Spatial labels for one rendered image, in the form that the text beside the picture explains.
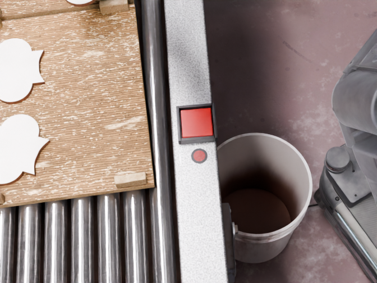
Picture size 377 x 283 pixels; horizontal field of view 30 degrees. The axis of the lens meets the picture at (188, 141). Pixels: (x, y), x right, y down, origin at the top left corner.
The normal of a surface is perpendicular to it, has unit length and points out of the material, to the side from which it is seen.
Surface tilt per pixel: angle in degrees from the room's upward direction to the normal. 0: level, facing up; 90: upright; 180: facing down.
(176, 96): 0
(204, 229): 0
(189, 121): 0
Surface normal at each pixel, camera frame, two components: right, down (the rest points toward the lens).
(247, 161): 0.12, 0.88
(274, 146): -0.43, 0.81
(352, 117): -0.84, 0.51
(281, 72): -0.05, -0.41
